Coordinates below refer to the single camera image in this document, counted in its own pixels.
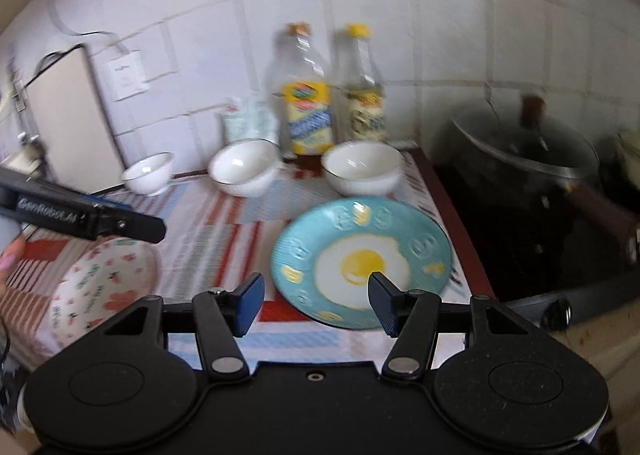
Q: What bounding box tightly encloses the teal fried egg plate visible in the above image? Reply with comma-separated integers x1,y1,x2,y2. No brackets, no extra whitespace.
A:
270,197,454,331

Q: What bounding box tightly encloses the pink rabbit carrot plate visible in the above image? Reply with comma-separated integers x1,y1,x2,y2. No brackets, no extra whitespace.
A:
48,237,160,349

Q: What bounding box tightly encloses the small white bowl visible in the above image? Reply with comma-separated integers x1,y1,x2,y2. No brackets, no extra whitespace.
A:
122,152,174,196

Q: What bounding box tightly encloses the white ribbed bowl black rim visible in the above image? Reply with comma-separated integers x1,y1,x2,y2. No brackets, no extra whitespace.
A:
207,138,282,198
320,141,404,197

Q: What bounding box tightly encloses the person's left hand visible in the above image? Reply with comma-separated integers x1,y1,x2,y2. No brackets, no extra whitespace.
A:
0,234,26,286

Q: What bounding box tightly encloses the striped checkered table mat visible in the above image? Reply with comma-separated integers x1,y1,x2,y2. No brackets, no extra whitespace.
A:
1,149,491,369

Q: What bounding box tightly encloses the white cutting board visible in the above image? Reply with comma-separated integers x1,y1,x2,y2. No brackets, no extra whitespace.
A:
25,44,125,193

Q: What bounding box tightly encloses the black induction cooker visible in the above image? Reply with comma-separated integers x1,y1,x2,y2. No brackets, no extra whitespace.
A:
435,159,639,331

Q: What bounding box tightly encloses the black pot with glass lid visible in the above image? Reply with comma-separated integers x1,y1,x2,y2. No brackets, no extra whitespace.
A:
442,93,605,214

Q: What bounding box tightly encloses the white plastic seasoning bag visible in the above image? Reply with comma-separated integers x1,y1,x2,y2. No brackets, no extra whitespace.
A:
221,93,280,145

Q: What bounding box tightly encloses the white vinegar bottle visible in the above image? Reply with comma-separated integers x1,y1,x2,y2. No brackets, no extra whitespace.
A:
343,24,386,142

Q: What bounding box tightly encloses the yellow label cooking wine bottle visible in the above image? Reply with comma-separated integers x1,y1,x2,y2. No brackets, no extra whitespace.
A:
270,22,334,157

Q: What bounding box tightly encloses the white wall socket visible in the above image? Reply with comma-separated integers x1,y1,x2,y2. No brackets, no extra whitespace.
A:
106,51,149,102

